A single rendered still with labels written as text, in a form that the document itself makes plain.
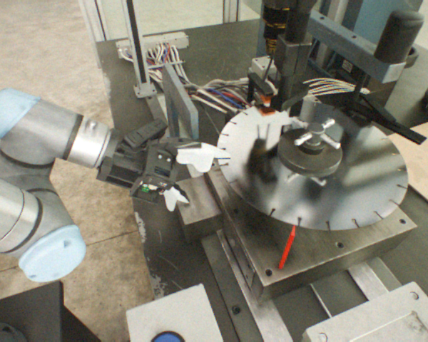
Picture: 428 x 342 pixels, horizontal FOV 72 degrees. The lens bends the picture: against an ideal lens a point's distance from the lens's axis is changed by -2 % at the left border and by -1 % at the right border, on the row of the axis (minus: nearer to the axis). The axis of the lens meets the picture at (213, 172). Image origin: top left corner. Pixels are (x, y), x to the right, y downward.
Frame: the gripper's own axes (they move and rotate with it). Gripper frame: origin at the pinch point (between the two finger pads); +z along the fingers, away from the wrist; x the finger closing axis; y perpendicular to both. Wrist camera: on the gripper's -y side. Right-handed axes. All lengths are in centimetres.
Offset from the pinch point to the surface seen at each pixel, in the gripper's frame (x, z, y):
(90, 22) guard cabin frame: -32, -36, -100
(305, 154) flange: 15.2, 10.0, 1.9
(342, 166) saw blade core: 17.5, 15.8, 4.0
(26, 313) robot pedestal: -29.8, -21.7, 19.0
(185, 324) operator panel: -0.9, -4.3, 26.4
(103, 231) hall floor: -104, 3, -45
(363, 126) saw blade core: 21.7, 22.8, -6.7
